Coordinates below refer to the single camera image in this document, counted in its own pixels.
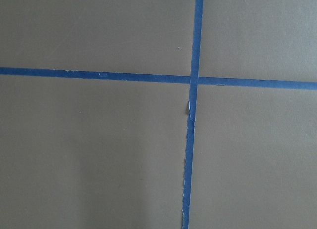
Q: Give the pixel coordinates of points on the brown paper table cover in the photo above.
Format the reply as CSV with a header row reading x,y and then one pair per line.
x,y
158,114

